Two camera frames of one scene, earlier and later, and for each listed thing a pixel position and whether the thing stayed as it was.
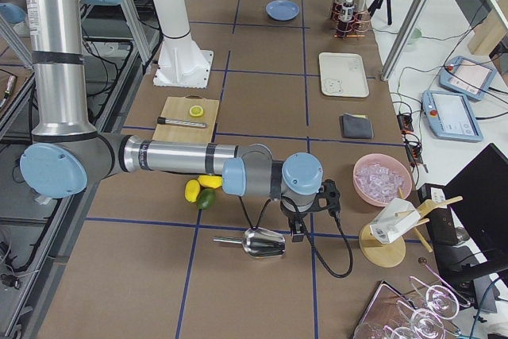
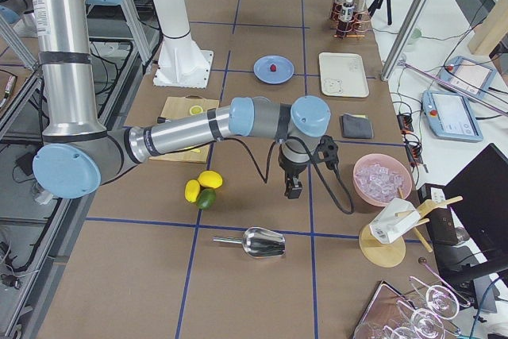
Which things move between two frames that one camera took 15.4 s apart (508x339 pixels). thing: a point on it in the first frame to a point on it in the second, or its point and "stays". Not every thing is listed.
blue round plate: [281, 9] to [283, 72]
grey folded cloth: [357, 126] stays
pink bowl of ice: [379, 179] stays
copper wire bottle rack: [348, 22] stays
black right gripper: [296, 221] to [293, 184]
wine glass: [440, 300] stays
